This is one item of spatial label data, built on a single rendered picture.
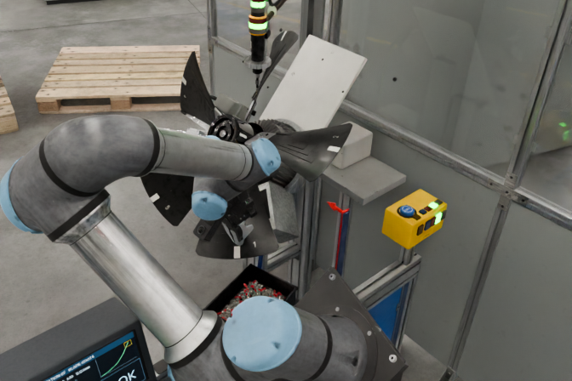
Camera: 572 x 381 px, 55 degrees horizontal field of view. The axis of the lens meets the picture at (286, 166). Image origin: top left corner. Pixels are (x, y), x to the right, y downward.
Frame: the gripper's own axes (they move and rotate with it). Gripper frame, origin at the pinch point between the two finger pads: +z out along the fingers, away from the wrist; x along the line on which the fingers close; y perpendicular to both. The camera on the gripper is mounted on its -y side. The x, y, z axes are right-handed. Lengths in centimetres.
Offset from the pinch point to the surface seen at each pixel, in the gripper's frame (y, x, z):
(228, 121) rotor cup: 20.5, 23.0, -17.1
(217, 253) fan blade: -5.3, 2.6, 1.6
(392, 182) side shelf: 68, 6, 38
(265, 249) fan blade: 4.9, -5.5, 3.2
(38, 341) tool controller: -47, -18, -37
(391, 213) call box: 37.7, -20.9, 6.9
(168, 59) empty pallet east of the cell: 121, 306, 131
